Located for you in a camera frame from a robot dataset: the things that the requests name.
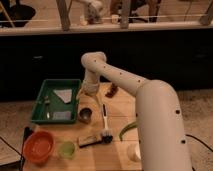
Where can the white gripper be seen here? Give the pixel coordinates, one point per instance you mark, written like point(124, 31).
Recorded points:
point(90, 88)

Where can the small metal utensil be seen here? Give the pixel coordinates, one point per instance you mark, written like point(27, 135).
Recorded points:
point(46, 107)

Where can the orange plastic bowl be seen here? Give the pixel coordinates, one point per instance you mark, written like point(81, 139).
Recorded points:
point(38, 147)

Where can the grey triangular cloth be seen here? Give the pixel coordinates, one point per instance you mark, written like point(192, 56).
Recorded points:
point(64, 94)

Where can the grey rectangular sponge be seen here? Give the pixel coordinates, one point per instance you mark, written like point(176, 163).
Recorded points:
point(65, 115)

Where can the green plastic cup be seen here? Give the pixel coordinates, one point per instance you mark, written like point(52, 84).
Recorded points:
point(67, 149)

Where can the white handled dish brush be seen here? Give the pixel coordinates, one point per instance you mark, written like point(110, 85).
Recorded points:
point(106, 134)

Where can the green chili pepper toy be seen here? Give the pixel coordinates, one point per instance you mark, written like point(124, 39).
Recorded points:
point(127, 128)

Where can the small metal cup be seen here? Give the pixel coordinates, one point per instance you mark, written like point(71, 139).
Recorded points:
point(85, 115)

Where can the white cup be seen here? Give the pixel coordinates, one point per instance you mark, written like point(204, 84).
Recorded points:
point(133, 153)

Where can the green plastic tray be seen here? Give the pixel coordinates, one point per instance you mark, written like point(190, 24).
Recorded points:
point(56, 104)

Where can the brown toy object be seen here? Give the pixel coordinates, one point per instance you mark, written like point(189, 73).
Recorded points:
point(111, 91)

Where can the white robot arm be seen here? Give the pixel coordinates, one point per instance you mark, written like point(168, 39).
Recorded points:
point(162, 140)

